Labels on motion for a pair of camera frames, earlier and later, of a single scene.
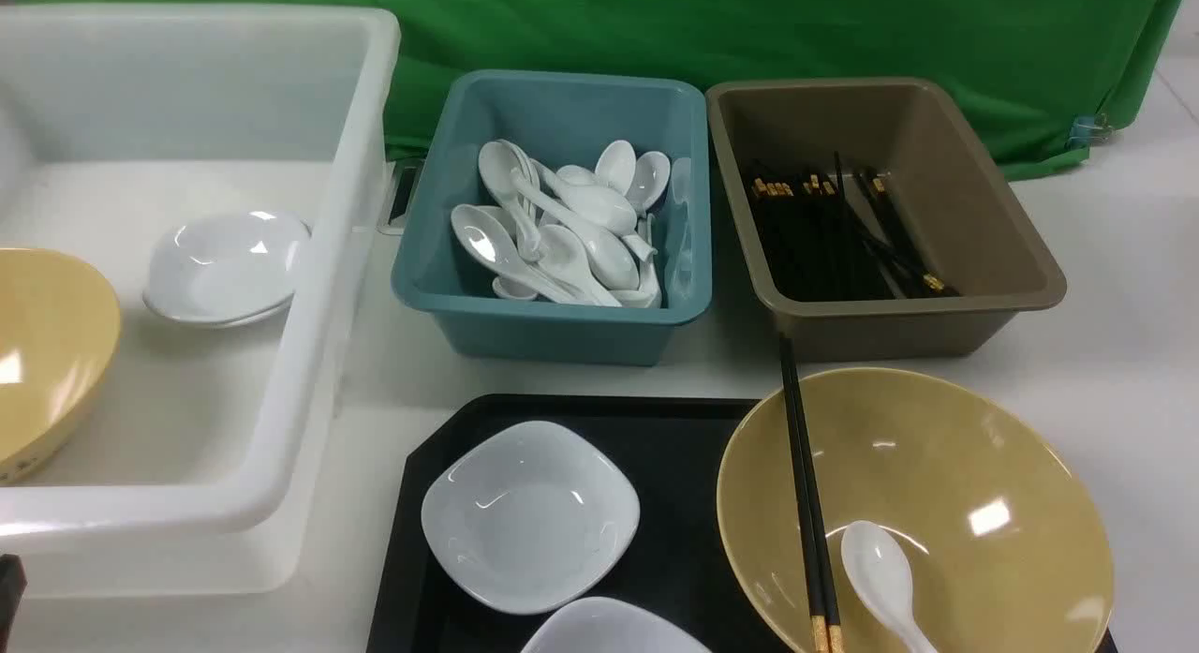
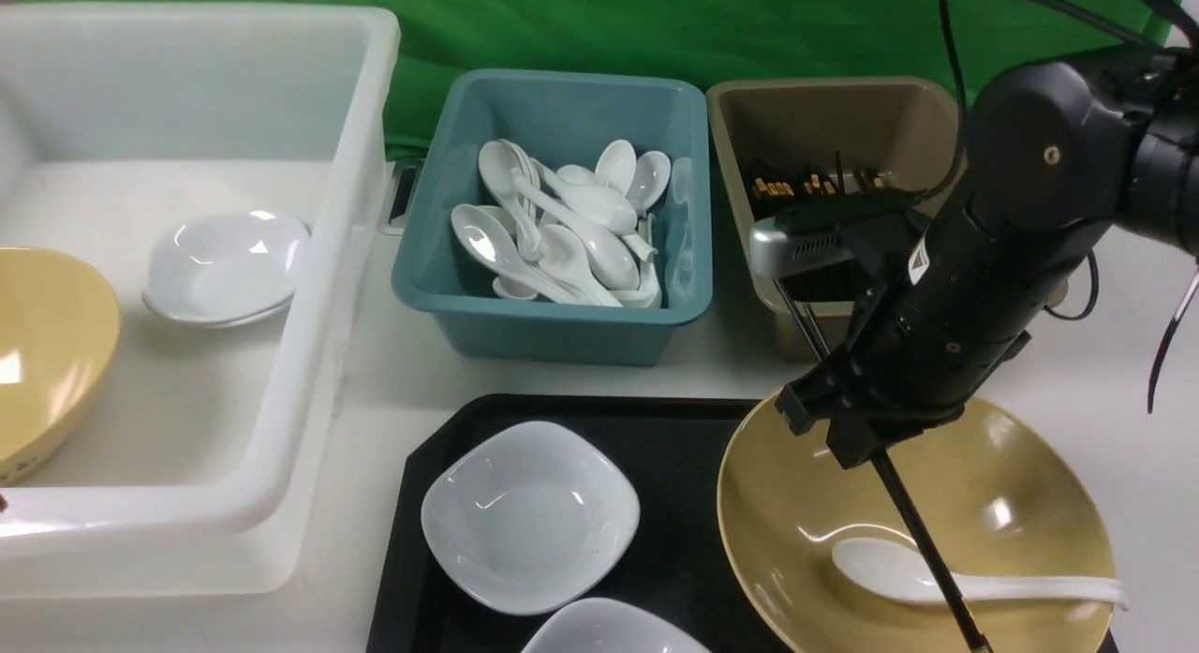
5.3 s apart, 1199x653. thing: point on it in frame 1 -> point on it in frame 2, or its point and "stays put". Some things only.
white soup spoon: [881, 578] -> [901, 567]
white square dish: [529, 517] stays put
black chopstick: [816, 630] -> [930, 546]
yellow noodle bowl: [1005, 528] stays put
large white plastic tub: [206, 469] stays put
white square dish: [609, 625] stays put
